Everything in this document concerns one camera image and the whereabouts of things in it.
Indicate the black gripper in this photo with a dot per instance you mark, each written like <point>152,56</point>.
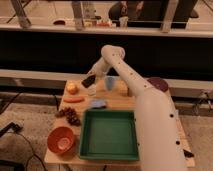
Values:
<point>88,81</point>

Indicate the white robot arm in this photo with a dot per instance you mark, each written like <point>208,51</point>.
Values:
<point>156,130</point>

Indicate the small clear glass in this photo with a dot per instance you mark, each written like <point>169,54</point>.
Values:
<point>92,91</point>

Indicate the yellow apple toy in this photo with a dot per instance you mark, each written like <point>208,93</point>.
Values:
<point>72,88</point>

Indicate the orange carrot toy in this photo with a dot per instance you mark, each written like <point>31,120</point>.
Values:
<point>76,99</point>

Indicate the bunch of dark grapes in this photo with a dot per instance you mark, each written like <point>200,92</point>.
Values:
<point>70,114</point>

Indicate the green plastic tray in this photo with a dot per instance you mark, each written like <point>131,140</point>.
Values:
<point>108,135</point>

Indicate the orange bowl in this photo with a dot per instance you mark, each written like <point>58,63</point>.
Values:
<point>60,140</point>

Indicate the dark red round plate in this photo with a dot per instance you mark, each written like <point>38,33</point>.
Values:
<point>159,83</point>

